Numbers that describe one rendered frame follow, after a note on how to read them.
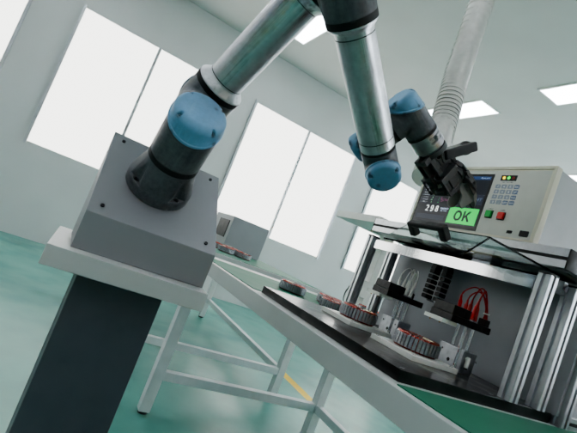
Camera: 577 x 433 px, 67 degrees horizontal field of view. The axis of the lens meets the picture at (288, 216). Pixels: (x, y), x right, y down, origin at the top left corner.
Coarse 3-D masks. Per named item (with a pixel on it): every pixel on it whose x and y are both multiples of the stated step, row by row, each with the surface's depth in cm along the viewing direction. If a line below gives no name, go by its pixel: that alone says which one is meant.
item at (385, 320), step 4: (384, 316) 134; (388, 316) 133; (384, 320) 134; (388, 320) 132; (396, 320) 130; (400, 320) 130; (380, 324) 134; (384, 324) 133; (388, 324) 132; (396, 324) 129; (400, 324) 129; (404, 324) 130; (408, 324) 130; (380, 328) 134; (384, 328) 133; (392, 328) 130; (404, 328) 130; (408, 328) 130; (392, 332) 129; (392, 336) 128
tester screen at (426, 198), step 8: (480, 176) 124; (480, 184) 123; (488, 184) 121; (424, 192) 141; (480, 192) 122; (424, 200) 140; (432, 200) 137; (440, 200) 134; (416, 208) 141; (424, 208) 138; (440, 208) 132; (448, 208) 130; (480, 208) 120; (456, 224) 125
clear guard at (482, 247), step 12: (408, 228) 105; (396, 240) 101; (408, 240) 98; (420, 240) 96; (432, 240) 94; (456, 240) 90; (468, 240) 88; (480, 240) 86; (492, 240) 87; (456, 252) 85; (468, 252) 84; (480, 252) 105; (492, 252) 99; (504, 252) 94; (516, 252) 90; (504, 264) 109; (516, 264) 102; (528, 264) 97; (540, 264) 94
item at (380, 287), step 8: (384, 280) 129; (368, 288) 130; (376, 288) 131; (384, 288) 128; (392, 288) 127; (400, 288) 128; (384, 296) 126; (392, 296) 127; (400, 296) 128; (400, 304) 133; (408, 304) 131; (416, 304) 131; (392, 312) 135; (400, 312) 133
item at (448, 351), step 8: (440, 344) 113; (448, 344) 111; (440, 352) 112; (448, 352) 110; (456, 352) 109; (464, 352) 107; (440, 360) 111; (448, 360) 110; (464, 360) 107; (472, 360) 108; (456, 368) 107; (472, 368) 109
